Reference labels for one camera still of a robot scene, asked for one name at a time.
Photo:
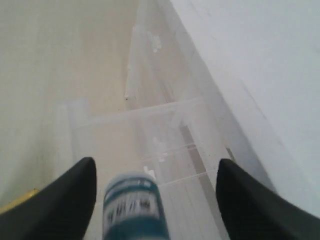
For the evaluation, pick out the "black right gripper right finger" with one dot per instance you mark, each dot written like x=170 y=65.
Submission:
x=251 y=211

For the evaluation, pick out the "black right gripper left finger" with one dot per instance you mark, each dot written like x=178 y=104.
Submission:
x=60 y=211

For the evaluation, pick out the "white bottle teal label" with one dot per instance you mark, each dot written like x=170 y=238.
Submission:
x=133 y=209

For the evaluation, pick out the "clear drawer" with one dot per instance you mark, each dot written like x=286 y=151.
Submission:
x=176 y=144

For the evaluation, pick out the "yellow cheese wedge toy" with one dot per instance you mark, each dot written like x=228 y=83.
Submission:
x=19 y=200

